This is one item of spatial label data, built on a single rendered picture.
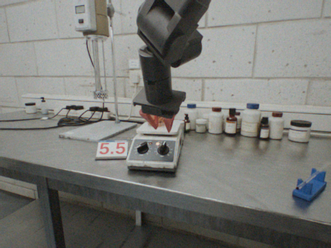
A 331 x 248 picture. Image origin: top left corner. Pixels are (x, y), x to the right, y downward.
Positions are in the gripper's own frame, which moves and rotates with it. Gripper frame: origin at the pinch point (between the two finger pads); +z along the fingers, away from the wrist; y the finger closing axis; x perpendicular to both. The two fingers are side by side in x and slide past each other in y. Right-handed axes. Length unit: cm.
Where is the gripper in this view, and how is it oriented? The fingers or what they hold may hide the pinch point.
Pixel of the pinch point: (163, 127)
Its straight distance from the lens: 52.3
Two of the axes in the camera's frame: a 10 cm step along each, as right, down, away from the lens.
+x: -3.7, 6.7, -6.4
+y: -9.2, -2.1, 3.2
